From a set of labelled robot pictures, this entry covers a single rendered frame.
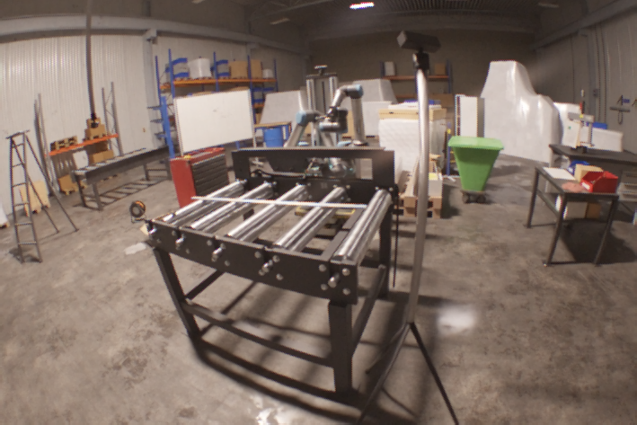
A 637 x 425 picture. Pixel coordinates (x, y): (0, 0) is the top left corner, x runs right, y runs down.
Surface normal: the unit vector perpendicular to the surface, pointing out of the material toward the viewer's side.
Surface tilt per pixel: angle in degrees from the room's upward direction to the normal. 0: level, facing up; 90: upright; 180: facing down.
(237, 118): 90
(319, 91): 90
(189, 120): 90
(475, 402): 0
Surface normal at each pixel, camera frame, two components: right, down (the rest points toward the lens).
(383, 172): -0.40, 0.31
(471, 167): -0.51, 0.47
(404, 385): -0.08, -0.95
